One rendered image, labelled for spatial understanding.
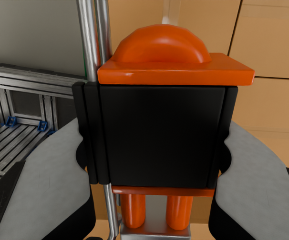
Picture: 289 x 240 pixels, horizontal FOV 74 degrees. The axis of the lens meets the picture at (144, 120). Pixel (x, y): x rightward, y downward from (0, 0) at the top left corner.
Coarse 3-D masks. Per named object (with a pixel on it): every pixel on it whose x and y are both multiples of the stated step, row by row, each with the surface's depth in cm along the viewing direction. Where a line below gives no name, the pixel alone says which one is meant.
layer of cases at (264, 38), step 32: (128, 0) 55; (160, 0) 55; (192, 0) 54; (224, 0) 54; (256, 0) 54; (288, 0) 53; (128, 32) 59; (192, 32) 58; (224, 32) 58; (256, 32) 57; (288, 32) 57; (256, 64) 62; (288, 64) 61; (256, 96) 67; (288, 96) 66; (256, 128) 73; (288, 128) 72; (288, 160) 79
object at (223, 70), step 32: (128, 64) 10; (160, 64) 10; (192, 64) 10; (224, 64) 10; (128, 96) 10; (160, 96) 9; (192, 96) 9; (224, 96) 9; (128, 128) 10; (160, 128) 10; (192, 128) 10; (224, 128) 10; (128, 160) 11; (160, 160) 11; (192, 160) 11; (128, 192) 13; (160, 192) 13; (192, 192) 12
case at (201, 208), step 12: (96, 192) 45; (96, 204) 42; (192, 204) 42; (204, 204) 42; (96, 216) 39; (192, 216) 39; (204, 216) 39; (96, 228) 40; (108, 228) 40; (120, 228) 40; (192, 228) 39; (204, 228) 38
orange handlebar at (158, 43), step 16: (144, 32) 10; (160, 32) 10; (176, 32) 10; (128, 48) 10; (144, 48) 10; (160, 48) 10; (176, 48) 10; (192, 48) 10; (128, 208) 16; (144, 208) 17; (176, 208) 15; (128, 224) 17; (176, 224) 16
